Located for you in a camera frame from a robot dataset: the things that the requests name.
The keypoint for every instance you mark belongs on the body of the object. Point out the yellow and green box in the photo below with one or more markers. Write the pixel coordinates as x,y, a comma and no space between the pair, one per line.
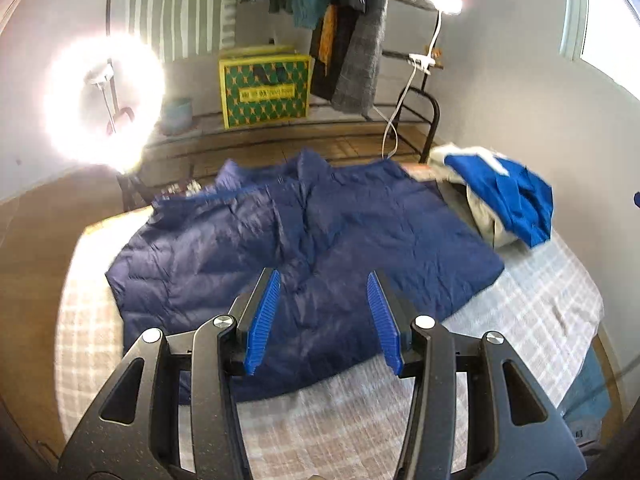
265,95

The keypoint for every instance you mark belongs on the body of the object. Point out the grey plaid coat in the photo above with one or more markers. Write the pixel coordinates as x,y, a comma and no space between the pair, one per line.
360,75

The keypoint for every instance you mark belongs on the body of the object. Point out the black metal clothes rack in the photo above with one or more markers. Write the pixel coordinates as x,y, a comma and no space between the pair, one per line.
400,54

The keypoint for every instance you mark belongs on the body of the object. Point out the green striped wall hanging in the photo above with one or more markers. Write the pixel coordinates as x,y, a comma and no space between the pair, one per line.
180,10

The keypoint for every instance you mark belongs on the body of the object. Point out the black tripod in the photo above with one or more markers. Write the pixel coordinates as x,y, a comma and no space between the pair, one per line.
131,187

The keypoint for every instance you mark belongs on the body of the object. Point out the small brown teddy bear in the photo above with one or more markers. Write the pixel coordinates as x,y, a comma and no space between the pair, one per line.
438,57

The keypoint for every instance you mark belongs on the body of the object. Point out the bed with checked cover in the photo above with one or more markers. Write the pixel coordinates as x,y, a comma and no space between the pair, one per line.
540,300

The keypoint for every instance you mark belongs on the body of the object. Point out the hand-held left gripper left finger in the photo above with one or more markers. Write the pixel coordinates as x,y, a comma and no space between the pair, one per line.
262,320

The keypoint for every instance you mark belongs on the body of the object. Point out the black coat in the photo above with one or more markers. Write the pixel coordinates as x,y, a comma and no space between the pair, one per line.
345,55

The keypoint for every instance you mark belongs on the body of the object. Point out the teal blue sheet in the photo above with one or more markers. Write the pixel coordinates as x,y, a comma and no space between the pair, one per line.
590,385

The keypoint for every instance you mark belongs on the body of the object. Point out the white clip lamp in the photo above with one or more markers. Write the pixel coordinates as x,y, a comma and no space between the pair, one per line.
446,2

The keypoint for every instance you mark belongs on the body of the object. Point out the orange scarf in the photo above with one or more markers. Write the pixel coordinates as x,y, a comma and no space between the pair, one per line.
328,35

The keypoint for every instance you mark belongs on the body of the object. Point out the blue and white garment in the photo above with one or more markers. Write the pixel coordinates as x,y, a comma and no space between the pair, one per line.
520,200

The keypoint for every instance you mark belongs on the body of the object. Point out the grey pot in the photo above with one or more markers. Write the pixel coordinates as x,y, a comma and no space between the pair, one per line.
177,115

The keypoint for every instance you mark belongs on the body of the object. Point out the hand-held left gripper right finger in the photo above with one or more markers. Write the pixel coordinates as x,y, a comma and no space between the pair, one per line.
382,320

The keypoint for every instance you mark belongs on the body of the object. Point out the window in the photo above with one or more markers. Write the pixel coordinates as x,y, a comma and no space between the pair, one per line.
615,35

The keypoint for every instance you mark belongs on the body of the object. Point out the black curved metal frame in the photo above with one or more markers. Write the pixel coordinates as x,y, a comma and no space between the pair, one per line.
434,125

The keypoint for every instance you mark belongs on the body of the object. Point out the navy puffer jacket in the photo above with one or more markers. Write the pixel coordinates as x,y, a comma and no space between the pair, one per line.
200,260

